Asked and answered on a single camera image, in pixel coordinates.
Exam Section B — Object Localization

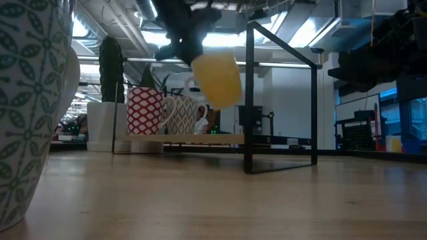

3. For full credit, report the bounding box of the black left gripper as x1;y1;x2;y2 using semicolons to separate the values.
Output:
154;0;223;67

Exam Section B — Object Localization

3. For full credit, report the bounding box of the yellow ceramic mug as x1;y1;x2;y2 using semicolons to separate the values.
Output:
184;52;243;109

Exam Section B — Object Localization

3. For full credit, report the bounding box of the white mug grey diamond pattern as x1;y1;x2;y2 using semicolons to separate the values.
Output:
165;95;209;135

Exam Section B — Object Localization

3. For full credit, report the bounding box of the white mug red lattice pattern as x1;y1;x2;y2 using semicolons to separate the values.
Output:
126;86;177;135

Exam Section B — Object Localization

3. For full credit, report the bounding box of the person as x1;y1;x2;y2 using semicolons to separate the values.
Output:
195;106;210;135

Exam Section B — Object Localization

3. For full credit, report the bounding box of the cactus in white pot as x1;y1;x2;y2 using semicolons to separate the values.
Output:
86;35;129;153

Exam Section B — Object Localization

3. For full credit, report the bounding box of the black stand device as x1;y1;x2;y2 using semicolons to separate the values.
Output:
238;105;276;136

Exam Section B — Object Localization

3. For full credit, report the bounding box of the long ceiling light tube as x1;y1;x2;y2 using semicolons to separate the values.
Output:
77;55;323;70

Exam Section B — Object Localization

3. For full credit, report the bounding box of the white mug green leaf pattern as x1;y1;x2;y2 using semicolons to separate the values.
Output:
0;0;75;233

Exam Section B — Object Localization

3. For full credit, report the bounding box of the yellow and white container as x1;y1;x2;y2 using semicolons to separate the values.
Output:
386;134;402;153

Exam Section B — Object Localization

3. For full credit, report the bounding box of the blue storage bin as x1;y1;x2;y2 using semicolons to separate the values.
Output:
401;133;424;154

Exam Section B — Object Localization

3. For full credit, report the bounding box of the silver ventilation duct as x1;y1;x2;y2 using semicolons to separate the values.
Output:
135;0;159;21

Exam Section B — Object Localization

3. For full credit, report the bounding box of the black frame wooden shelf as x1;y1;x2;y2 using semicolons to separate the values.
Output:
111;21;319;175

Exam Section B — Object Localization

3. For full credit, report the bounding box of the black wire cart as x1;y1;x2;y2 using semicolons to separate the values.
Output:
334;103;384;151

